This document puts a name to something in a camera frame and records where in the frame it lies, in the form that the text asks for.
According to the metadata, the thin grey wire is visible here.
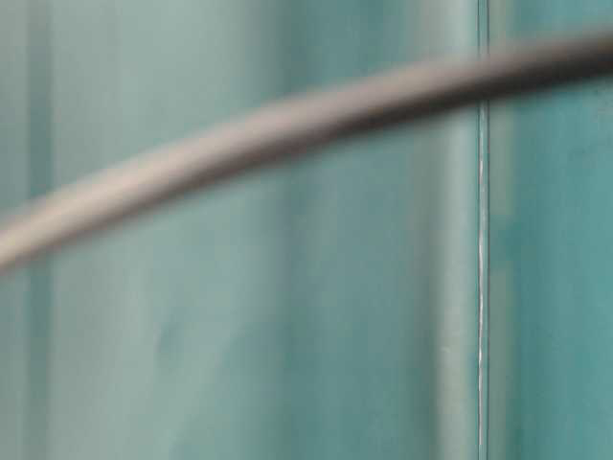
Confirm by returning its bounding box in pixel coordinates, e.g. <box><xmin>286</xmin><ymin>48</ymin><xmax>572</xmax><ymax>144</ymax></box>
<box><xmin>476</xmin><ymin>0</ymin><xmax>490</xmax><ymax>460</ymax></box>

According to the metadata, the thick blurred grey cable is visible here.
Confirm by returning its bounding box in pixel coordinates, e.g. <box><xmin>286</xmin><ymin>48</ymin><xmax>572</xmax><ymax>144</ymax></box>
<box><xmin>0</xmin><ymin>29</ymin><xmax>613</xmax><ymax>269</ymax></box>

